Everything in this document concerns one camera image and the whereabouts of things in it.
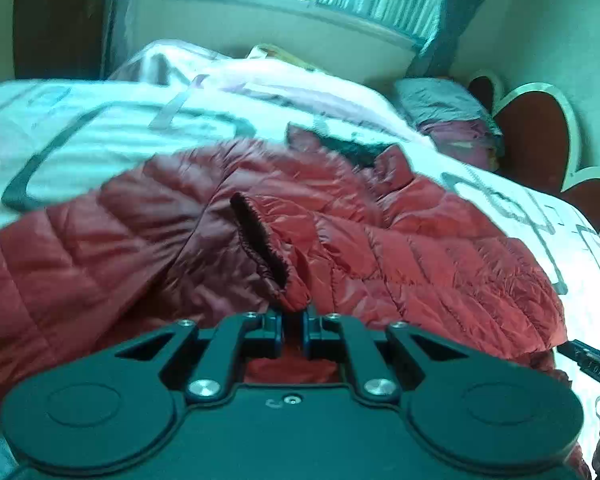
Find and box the red quilted down jacket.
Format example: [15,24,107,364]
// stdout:
[0,126,592,480]

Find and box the pink folded blanket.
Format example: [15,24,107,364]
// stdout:
[419,118,503,172]

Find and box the red heart-shaped headboard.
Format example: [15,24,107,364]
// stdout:
[468,70,600,237]

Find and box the grey pillow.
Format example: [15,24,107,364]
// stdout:
[392,78,490,129]

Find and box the white patterned bed quilt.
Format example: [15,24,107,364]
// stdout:
[0,39,600,480]

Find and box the lilac crumpled bed sheet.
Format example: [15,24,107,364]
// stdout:
[110,39,292,86]

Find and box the dark wooden wardrobe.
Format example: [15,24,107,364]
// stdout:
[12,0,106,80]

